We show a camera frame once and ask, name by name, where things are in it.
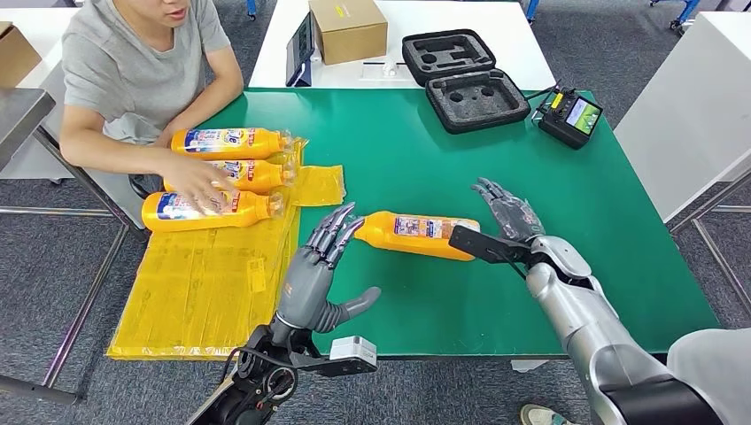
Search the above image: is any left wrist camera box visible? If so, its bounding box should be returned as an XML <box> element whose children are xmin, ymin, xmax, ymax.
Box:
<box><xmin>290</xmin><ymin>335</ymin><xmax>380</xmax><ymax>378</ymax></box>

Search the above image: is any black tablet on stand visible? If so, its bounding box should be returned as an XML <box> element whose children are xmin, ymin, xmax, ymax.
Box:
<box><xmin>284</xmin><ymin>12</ymin><xmax>317</xmax><ymax>89</ymax></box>

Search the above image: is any black foam-lined case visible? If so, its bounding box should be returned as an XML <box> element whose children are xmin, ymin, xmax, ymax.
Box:
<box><xmin>401</xmin><ymin>28</ymin><xmax>532</xmax><ymax>135</ymax></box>

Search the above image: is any black remote controller with screen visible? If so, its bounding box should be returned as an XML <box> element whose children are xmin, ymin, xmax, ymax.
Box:
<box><xmin>530</xmin><ymin>82</ymin><xmax>604</xmax><ymax>151</ymax></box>

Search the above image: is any steel table with metal legs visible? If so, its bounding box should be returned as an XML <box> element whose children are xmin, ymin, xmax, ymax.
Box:
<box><xmin>0</xmin><ymin>88</ymin><xmax>131</xmax><ymax>407</ymax></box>

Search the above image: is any person's right hand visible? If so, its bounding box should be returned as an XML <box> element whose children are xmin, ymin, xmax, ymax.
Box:
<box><xmin>161</xmin><ymin>157</ymin><xmax>239</xmax><ymax>215</ymax></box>

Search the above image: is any person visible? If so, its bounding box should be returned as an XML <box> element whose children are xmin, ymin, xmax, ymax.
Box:
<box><xmin>58</xmin><ymin>0</ymin><xmax>244</xmax><ymax>215</ymax></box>
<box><xmin>521</xmin><ymin>328</ymin><xmax>751</xmax><ymax>425</ymax></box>

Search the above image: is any yellow taped sheet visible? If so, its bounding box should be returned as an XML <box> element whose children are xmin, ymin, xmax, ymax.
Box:
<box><xmin>105</xmin><ymin>137</ymin><xmax>347</xmax><ymax>362</ymax></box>

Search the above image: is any orange bottle with clear cap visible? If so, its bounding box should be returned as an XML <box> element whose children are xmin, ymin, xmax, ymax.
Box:
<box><xmin>170</xmin><ymin>127</ymin><xmax>293</xmax><ymax>162</ymax></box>
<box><xmin>354</xmin><ymin>211</ymin><xmax>481</xmax><ymax>262</ymax></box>
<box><xmin>163</xmin><ymin>159</ymin><xmax>297</xmax><ymax>195</ymax></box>
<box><xmin>140</xmin><ymin>190</ymin><xmax>286</xmax><ymax>234</ymax></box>

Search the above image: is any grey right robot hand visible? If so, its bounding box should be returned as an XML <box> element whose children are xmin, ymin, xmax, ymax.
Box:
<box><xmin>470</xmin><ymin>177</ymin><xmax>546</xmax><ymax>243</ymax></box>

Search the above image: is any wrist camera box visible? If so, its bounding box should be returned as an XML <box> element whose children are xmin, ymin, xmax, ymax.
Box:
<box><xmin>448</xmin><ymin>224</ymin><xmax>532</xmax><ymax>265</ymax></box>
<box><xmin>290</xmin><ymin>335</ymin><xmax>380</xmax><ymax>378</ymax></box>

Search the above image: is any plain cardboard box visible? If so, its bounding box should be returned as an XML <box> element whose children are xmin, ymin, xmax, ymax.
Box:
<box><xmin>0</xmin><ymin>22</ymin><xmax>43</xmax><ymax>90</ymax></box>

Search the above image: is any cardboard box with yellow label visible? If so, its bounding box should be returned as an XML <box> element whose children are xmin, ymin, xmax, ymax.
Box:
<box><xmin>308</xmin><ymin>0</ymin><xmax>389</xmax><ymax>66</ymax></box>

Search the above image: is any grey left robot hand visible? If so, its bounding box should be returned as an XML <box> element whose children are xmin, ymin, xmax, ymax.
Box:
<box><xmin>274</xmin><ymin>201</ymin><xmax>383</xmax><ymax>336</ymax></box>

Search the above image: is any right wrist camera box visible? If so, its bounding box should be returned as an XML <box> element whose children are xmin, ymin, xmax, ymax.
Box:
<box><xmin>448</xmin><ymin>224</ymin><xmax>532</xmax><ymax>265</ymax></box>

